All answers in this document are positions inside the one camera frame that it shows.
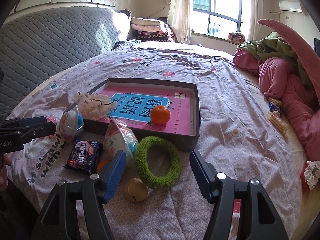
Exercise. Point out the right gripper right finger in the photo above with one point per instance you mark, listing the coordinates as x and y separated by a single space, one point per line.
259 218

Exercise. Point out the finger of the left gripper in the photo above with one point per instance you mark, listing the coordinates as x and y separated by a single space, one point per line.
23 135
19 122

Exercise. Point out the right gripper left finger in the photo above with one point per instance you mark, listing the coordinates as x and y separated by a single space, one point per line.
58 217

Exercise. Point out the red egg toy packet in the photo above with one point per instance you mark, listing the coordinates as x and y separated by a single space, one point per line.
70 124

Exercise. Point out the dark cookie snack packet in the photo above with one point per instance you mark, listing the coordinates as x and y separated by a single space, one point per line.
84 156

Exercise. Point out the orange tangerine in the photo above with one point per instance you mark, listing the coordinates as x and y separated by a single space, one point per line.
101 164
160 115

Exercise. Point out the cream floral cloth pouch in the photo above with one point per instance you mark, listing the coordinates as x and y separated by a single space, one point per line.
94 106

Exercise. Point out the tan walnut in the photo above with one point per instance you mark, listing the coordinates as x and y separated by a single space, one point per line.
135 190

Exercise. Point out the white egg toy packet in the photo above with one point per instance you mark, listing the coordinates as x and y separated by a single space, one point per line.
119 137

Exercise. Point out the person's left hand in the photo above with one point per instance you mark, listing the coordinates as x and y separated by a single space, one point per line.
6 161

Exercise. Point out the floral scrunchie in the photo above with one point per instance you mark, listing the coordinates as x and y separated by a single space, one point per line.
310 175

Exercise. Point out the grey quilted headboard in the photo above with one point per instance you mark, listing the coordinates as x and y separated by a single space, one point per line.
36 46

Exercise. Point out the pink floral bed quilt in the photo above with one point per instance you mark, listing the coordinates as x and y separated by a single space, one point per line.
235 136

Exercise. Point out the yellow biscuit packet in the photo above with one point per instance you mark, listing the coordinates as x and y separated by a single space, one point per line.
277 122

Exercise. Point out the dark cardboard box tray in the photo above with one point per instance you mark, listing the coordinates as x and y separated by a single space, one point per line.
184 143

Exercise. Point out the pink and blue book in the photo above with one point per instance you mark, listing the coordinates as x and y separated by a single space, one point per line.
135 104

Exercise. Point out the blue snack packet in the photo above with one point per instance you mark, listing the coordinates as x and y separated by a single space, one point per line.
274 108

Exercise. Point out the pink crumpled blanket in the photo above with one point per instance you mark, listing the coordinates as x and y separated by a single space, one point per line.
278 80

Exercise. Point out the small biscuit packet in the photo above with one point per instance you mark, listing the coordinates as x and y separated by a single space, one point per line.
276 102

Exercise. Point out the stack of folded blankets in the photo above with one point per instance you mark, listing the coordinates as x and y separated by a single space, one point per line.
145 29

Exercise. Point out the green garment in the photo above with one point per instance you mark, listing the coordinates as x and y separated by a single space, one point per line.
275 46

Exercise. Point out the folded cloth on windowsill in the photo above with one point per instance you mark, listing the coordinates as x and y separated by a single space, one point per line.
236 38

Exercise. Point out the cream curtain left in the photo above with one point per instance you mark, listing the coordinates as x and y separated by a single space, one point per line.
179 19

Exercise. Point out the cream curtain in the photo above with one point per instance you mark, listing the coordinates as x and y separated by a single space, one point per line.
256 13
179 19

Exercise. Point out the black television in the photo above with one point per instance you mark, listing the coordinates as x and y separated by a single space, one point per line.
316 46

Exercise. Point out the cream curtain right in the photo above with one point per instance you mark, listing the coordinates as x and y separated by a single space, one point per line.
256 13

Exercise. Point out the white air conditioner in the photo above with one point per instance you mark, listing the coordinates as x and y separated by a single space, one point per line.
290 6

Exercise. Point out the window with dark frame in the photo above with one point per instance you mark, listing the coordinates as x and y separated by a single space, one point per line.
217 18

